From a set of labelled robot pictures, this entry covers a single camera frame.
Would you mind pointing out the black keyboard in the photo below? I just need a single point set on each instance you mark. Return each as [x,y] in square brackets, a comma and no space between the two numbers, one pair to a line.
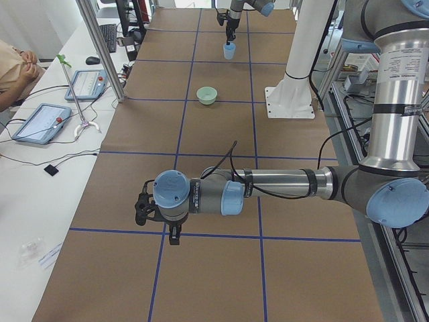
[109,32]

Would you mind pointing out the white camera stand base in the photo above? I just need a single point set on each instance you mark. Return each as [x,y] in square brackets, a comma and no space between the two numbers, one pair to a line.
[291,98]

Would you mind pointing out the green plastic bowl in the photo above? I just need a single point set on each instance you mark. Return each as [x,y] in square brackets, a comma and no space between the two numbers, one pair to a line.
[206,95]

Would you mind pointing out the aluminium frame post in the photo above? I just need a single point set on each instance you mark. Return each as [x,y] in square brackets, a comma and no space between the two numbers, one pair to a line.
[97,38]

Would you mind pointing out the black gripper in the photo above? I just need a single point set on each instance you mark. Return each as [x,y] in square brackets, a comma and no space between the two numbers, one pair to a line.
[232,25]
[172,223]

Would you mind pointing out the small black square pad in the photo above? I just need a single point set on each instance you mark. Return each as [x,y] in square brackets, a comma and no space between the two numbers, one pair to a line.
[51,170]

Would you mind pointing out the clear plastic bag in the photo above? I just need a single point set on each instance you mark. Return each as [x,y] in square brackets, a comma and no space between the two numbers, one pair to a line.
[30,252]

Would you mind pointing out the lower blue teach pendant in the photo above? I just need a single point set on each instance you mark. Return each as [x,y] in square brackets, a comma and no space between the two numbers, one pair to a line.
[43,124]

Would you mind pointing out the seated person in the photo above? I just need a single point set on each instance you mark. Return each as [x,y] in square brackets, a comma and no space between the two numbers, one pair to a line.
[20,73]

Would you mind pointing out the metal rod stand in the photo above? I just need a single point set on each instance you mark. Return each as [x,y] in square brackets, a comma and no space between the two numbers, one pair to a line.
[84,122]

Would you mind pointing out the blue teach pendant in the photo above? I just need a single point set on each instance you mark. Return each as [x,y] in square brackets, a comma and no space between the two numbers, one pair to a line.
[43,124]
[89,84]

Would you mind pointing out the black computer mouse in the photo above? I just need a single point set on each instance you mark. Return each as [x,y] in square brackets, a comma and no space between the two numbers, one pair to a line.
[92,60]

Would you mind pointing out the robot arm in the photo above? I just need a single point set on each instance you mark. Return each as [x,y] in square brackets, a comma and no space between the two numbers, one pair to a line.
[232,16]
[383,186]

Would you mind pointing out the light blue plastic cup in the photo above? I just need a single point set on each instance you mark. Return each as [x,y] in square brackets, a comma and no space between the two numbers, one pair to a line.
[229,49]

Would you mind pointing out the upper blue teach pendant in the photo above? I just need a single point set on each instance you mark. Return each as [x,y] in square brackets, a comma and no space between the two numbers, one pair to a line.
[89,84]

